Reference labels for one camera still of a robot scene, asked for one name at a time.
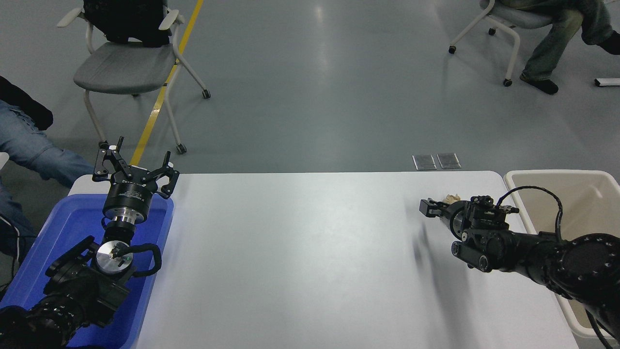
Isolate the grey seat white frame chair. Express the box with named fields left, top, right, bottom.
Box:
left=57, top=0, right=212, bottom=155

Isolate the blue plastic tray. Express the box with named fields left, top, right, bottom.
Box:
left=0, top=194, right=174, bottom=349

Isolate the person in olive trousers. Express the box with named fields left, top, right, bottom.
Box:
left=504, top=0, right=620, bottom=95

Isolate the black bag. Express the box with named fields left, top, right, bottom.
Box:
left=83, top=0, right=170, bottom=48

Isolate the large pale plastic bin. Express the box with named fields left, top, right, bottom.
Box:
left=504, top=169, right=620, bottom=340

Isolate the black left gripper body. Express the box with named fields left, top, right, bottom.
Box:
left=103, top=166, right=157, bottom=214

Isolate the person in blue trousers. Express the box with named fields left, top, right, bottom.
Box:
left=0, top=76, right=95, bottom=265

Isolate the white frame wheeled chair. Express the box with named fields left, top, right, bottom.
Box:
left=448, top=0, right=554, bottom=88

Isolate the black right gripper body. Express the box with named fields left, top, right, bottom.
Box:
left=437, top=200, right=467, bottom=233

